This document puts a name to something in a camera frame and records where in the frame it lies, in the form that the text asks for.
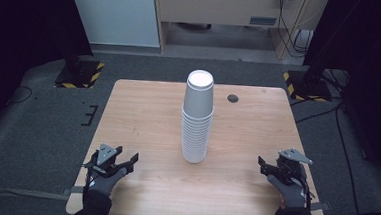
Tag black curtain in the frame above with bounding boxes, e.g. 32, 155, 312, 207
295, 0, 381, 187
0, 0, 97, 149

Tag person's left hand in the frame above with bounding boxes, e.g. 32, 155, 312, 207
84, 164, 129, 199

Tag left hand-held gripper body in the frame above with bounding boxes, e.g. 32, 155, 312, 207
83, 142, 129, 180

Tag beige wooden desk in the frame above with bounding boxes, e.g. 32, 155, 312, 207
149, 0, 329, 65

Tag thick black floor cable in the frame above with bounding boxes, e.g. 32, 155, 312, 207
288, 93, 381, 215

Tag thin black floor cable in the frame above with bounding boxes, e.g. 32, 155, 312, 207
5, 84, 35, 108

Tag black stand base hazard stripes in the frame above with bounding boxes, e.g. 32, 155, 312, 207
53, 57, 106, 91
281, 69, 334, 104

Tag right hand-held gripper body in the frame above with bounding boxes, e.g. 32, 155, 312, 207
273, 146, 314, 188

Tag hanging black cables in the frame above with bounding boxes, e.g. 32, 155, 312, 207
275, 0, 316, 60

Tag stack of white paper cups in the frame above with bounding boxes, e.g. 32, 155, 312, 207
178, 68, 218, 166

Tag person's right hand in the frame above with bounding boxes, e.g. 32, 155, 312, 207
265, 173, 310, 211

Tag white cabinet panel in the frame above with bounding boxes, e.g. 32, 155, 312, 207
63, 0, 163, 49

